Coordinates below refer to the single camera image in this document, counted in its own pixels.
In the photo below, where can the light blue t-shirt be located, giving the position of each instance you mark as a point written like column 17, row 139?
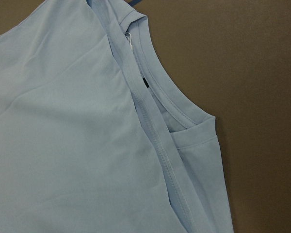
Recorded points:
column 94, row 135

